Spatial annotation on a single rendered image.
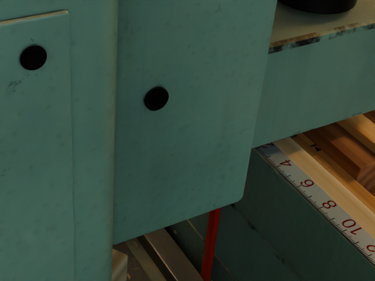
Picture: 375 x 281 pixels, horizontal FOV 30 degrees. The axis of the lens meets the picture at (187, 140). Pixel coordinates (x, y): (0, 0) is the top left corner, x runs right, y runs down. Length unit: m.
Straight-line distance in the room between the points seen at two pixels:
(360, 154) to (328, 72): 0.07
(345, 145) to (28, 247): 0.26
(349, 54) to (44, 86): 0.24
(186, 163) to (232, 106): 0.03
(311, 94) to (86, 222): 0.19
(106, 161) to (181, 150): 0.08
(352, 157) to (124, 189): 0.18
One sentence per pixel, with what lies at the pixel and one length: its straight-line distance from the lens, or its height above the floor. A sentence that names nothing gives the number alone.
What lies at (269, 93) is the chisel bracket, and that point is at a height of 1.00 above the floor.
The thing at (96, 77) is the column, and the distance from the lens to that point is 0.22.
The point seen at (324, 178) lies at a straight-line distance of 0.43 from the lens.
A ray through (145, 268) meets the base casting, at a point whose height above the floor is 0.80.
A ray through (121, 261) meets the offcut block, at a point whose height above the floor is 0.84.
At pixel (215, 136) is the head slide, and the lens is 0.33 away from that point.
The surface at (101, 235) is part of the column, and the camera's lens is 0.27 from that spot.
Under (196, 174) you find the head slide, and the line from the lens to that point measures 0.34.
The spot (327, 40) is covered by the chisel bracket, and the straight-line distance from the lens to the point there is 0.40.
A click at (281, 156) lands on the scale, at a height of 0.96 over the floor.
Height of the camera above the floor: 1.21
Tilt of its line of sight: 37 degrees down
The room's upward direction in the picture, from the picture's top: 6 degrees clockwise
